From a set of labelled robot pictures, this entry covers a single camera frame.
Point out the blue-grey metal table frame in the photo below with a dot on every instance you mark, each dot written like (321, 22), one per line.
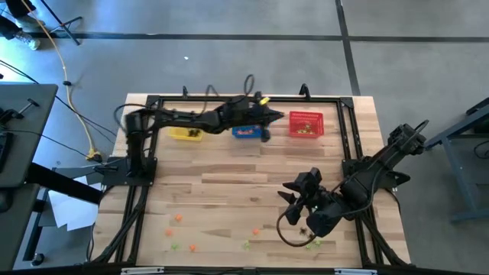
(456, 172)

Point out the black frame clamp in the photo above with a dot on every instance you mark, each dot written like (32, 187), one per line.
(185, 91)
(304, 91)

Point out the black caster wheel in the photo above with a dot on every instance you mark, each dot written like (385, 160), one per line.
(37, 259)

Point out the blue plastic mesh basket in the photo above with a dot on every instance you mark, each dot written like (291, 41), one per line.
(237, 134)

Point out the white paper sheets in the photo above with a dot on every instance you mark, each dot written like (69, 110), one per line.
(72, 214)

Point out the black tripod stand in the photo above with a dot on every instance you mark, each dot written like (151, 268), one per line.
(70, 34)

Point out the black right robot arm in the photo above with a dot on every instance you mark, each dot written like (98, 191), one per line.
(382, 160)

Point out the person's leg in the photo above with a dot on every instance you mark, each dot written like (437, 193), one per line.
(15, 11)

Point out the black desk device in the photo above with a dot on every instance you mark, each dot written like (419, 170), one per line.
(5, 114)

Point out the yellow plastic mesh basket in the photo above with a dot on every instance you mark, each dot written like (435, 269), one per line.
(177, 134)

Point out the grey side table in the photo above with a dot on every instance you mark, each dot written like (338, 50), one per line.
(26, 133)

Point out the grey desk surface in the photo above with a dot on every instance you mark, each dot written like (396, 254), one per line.
(15, 229)

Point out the person's shoe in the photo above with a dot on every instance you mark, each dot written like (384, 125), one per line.
(31, 41)

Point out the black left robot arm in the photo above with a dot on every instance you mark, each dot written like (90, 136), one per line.
(183, 118)

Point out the black diagonal stand beam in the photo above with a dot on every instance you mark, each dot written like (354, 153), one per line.
(68, 185)

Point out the silver edge bracket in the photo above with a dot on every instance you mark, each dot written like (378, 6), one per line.
(142, 270)
(355, 271)

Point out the red plastic mesh basket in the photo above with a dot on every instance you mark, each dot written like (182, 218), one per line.
(305, 118)

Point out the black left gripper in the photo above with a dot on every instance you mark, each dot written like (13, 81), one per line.
(244, 112)

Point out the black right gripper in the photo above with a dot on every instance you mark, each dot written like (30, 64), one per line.
(305, 200)

